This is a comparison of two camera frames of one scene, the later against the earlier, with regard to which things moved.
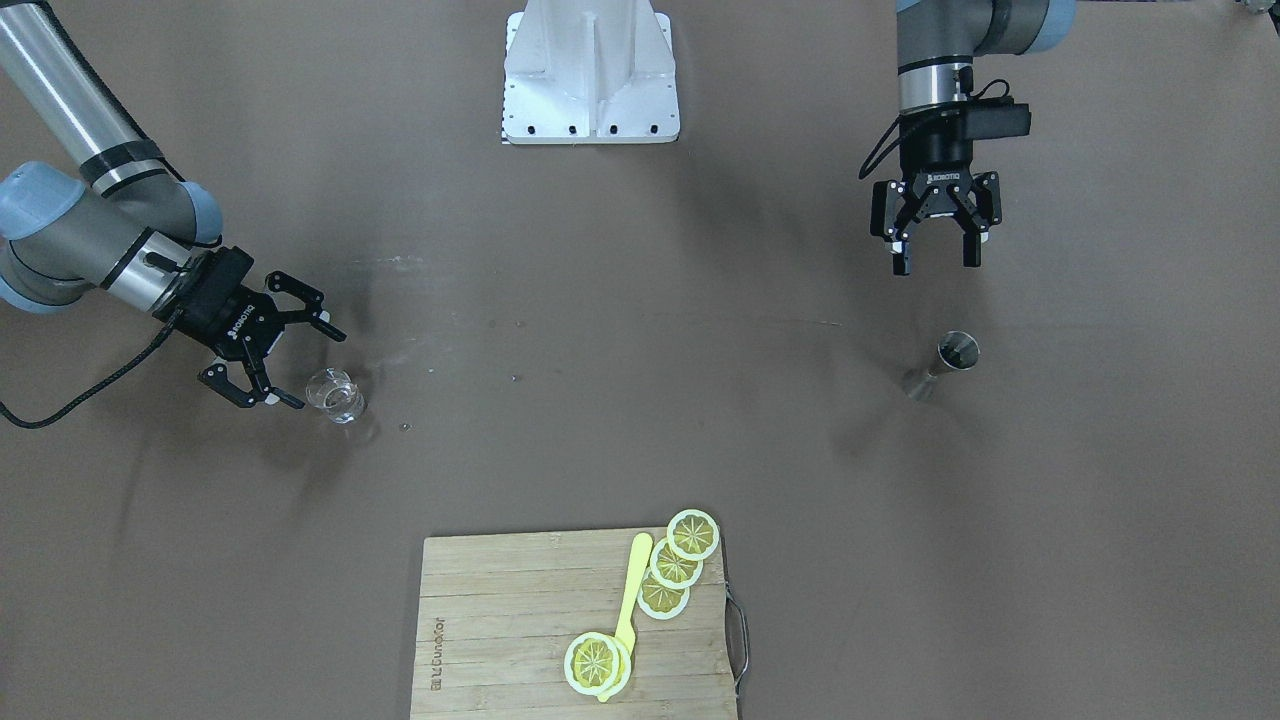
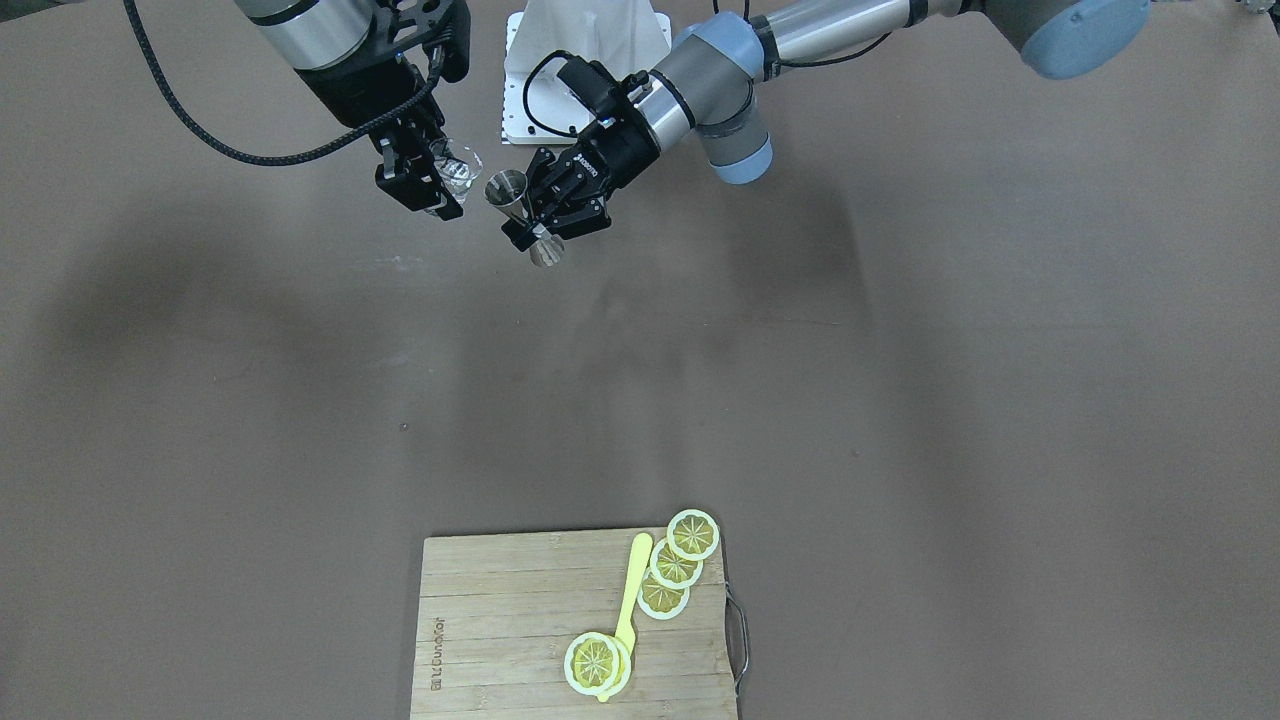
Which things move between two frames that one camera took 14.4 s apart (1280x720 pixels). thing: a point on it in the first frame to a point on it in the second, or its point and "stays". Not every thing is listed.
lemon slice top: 693,535 stays
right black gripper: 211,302 to 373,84
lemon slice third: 660,601 stays
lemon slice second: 672,571 stays
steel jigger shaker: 955,351 to 507,188
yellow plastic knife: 627,627 stays
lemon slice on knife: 597,664 stays
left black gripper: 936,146 to 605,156
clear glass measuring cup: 335,393 to 455,168
